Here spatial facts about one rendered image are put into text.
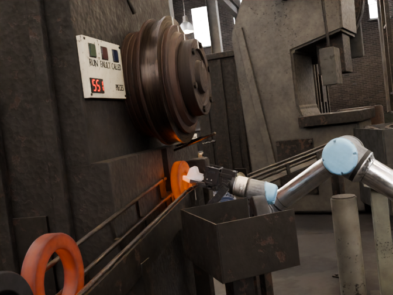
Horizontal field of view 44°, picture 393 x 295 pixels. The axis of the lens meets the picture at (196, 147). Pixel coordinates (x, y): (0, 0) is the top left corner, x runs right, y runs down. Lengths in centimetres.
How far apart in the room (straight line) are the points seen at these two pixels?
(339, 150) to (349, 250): 89
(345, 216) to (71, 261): 156
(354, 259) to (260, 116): 234
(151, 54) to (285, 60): 290
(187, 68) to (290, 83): 281
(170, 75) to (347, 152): 63
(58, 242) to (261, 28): 374
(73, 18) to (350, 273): 168
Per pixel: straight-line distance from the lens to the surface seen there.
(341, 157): 161
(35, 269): 97
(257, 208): 118
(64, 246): 105
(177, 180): 176
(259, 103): 450
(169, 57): 167
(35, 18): 149
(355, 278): 246
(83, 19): 153
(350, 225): 239
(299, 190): 183
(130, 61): 169
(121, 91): 164
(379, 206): 243
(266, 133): 449
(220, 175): 178
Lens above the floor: 95
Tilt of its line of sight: 3 degrees down
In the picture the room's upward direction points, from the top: 7 degrees counter-clockwise
